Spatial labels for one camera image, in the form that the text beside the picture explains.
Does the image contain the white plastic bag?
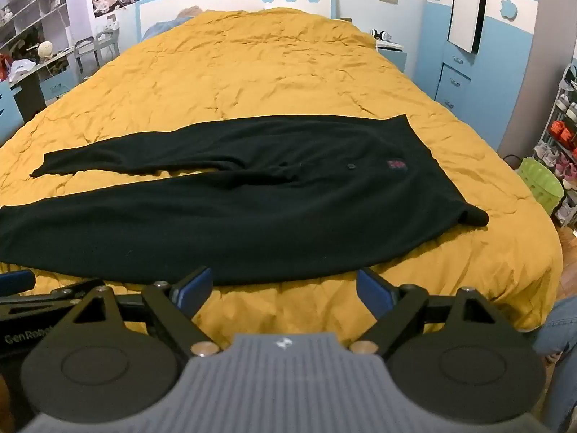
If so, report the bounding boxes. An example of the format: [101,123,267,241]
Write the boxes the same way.
[9,60,38,83]

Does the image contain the green laundry basket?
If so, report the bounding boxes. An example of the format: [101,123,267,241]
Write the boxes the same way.
[515,157,565,217]

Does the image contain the yellow bedspread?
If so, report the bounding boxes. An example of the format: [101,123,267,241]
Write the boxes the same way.
[0,8,564,339]

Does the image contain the black framed mirror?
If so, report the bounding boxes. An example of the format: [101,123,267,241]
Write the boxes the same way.
[447,0,490,55]

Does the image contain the white shelf unit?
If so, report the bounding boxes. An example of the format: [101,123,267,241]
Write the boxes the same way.
[0,0,73,55]

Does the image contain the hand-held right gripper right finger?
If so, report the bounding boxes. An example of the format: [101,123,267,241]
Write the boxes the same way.
[349,268,499,356]

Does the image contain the grey chair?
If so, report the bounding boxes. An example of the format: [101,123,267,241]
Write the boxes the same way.
[92,27,121,64]
[73,38,97,78]

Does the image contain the blue bedside table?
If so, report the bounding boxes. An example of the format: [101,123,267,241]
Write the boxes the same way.
[375,40,409,74]

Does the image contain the blue desk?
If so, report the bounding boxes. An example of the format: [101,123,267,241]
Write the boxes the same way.
[0,47,77,145]

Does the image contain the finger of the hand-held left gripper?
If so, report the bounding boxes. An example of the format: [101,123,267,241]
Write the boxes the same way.
[0,270,36,299]
[0,280,97,314]

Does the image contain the black pants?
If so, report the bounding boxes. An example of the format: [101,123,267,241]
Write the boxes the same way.
[0,115,490,287]

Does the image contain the blue pillow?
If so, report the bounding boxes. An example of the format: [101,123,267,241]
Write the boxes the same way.
[142,6,203,40]

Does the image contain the person's leg in jeans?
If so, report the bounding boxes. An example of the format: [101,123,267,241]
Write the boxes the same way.
[533,297,577,433]

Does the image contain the shoe rack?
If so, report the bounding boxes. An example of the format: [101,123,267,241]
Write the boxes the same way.
[533,61,577,232]

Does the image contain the blue and white wardrobe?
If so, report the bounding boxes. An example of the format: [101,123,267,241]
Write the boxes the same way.
[424,0,542,120]

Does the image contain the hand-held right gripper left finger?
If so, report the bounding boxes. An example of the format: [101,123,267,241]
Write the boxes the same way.
[67,267,223,357]

